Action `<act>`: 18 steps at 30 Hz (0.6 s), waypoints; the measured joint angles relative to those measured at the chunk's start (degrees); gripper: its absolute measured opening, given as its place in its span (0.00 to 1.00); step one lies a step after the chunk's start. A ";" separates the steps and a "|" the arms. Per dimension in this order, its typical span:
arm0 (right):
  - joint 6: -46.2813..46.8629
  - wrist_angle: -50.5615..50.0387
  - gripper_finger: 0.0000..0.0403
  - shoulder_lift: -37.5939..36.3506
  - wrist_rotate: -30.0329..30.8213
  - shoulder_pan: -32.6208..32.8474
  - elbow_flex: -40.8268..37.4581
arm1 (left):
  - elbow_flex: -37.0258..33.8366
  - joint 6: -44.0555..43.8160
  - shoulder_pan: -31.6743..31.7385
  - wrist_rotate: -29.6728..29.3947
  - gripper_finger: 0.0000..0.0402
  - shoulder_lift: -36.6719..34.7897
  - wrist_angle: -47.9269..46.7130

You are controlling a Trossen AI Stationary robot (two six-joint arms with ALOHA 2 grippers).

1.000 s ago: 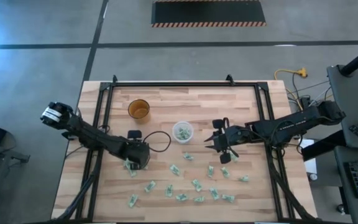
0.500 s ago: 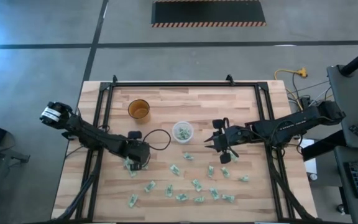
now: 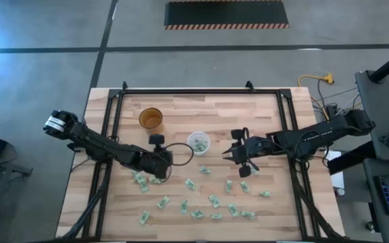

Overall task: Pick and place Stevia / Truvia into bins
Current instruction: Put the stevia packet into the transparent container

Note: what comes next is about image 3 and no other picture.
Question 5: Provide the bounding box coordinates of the yellow extension cord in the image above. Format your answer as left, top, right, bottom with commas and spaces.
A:
297, 73, 336, 121

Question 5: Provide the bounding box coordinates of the black left camera cable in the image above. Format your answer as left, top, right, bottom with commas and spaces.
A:
165, 142, 195, 167

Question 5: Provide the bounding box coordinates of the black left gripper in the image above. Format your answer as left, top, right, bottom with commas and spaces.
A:
142, 134, 175, 180

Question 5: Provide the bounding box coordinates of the black aluminium table frame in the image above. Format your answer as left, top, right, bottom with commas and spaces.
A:
59, 80, 342, 243

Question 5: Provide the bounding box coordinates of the black hazard-striped floor mat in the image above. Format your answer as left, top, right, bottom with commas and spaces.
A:
163, 0, 290, 30

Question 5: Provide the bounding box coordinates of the amber plastic cup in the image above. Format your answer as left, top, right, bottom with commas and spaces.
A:
138, 107, 164, 130

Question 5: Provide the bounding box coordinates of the black desk crossbar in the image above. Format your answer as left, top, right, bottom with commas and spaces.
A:
327, 140, 378, 176

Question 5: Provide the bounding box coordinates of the clear plastic container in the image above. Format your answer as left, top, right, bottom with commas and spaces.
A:
186, 131, 211, 157

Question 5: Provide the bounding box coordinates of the black power strip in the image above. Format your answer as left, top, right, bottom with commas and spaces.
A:
326, 104, 339, 119

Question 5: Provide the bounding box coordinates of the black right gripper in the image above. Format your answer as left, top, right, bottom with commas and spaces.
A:
222, 128, 256, 179

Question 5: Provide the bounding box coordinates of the white paper sheet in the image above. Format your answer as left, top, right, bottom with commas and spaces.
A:
323, 150, 346, 190

